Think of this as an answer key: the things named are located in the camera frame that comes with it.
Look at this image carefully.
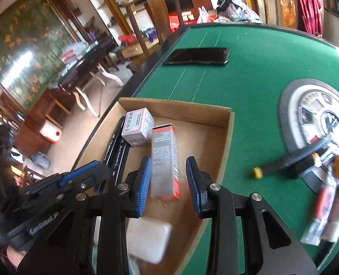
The wooden chair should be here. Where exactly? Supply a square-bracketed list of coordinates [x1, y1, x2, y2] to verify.
[263, 0, 298, 29]
[118, 0, 184, 74]

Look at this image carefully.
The black marker blue cap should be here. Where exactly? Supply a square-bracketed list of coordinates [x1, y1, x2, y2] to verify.
[102, 116, 125, 188]

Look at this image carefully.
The white rounded plastic case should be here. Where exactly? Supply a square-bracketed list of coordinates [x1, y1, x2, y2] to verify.
[126, 217, 173, 264]

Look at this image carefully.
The white red plastic bag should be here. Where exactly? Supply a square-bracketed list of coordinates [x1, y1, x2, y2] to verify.
[60, 42, 87, 64]

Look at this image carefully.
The white cube box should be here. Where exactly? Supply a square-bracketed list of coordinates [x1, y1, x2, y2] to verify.
[122, 107, 155, 146]

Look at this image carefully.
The wooden chair near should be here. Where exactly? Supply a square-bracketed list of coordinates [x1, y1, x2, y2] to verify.
[118, 0, 184, 74]

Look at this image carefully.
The black glass side table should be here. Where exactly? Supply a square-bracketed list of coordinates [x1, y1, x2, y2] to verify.
[48, 37, 124, 118]

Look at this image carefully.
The black marker green cap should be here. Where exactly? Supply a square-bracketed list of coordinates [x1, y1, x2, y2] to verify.
[110, 138, 130, 187]

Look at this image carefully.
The cardboard tray box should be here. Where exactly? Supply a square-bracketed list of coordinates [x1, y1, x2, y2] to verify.
[76, 97, 235, 274]

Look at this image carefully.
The black smartphone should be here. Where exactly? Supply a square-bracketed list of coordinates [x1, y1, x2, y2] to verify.
[164, 47, 231, 65]

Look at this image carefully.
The black marker yellow cap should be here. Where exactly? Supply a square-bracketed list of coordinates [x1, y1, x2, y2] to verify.
[252, 134, 333, 180]

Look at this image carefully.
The floral wall painting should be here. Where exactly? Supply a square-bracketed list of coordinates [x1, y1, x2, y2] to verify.
[0, 0, 75, 109]

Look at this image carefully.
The red cloth on chair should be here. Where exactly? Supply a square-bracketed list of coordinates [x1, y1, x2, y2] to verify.
[297, 0, 323, 37]

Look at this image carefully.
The round mahjong table centre panel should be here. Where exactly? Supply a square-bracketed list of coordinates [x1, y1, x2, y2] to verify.
[278, 77, 339, 195]

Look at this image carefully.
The pile of clothes bags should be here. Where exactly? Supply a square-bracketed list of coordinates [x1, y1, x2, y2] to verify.
[197, 0, 261, 24]

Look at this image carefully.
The wooden chair far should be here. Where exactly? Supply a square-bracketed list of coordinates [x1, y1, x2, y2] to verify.
[263, 0, 298, 29]

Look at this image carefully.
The clear tube red label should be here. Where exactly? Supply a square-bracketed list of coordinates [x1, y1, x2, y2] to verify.
[300, 173, 337, 246]

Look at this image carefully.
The white red long box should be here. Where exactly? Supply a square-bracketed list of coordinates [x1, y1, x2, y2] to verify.
[150, 124, 180, 201]

